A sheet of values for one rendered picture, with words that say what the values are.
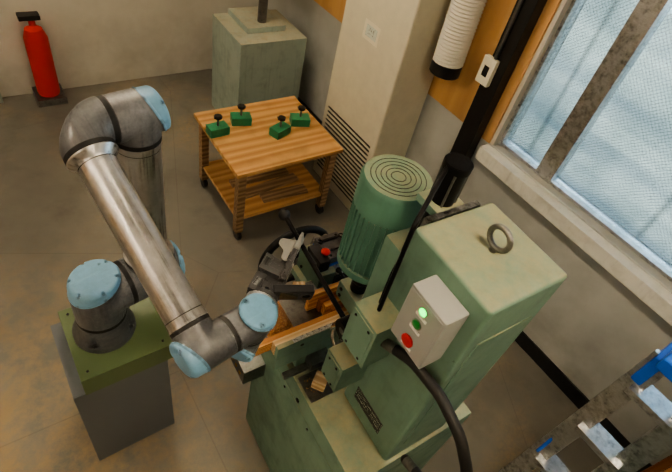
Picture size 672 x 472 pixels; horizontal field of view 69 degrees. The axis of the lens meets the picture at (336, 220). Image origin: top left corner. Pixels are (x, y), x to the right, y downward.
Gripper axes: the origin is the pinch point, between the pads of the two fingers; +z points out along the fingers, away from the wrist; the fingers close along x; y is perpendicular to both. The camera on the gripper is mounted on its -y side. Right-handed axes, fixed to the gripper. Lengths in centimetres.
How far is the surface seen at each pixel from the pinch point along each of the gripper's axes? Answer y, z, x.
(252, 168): 44, 81, 74
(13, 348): 98, -32, 121
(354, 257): -14.4, -6.8, -16.3
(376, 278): -21.2, -11.3, -18.6
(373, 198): -11.6, -4.9, -37.1
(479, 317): -36, -29, -47
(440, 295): -29, -27, -45
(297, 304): -6.5, -6.9, 19.0
